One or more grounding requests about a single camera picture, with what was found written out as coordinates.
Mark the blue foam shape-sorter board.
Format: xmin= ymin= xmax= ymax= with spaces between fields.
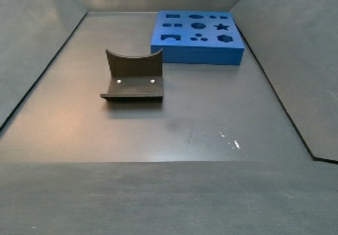
xmin=151 ymin=10 xmax=245 ymax=65

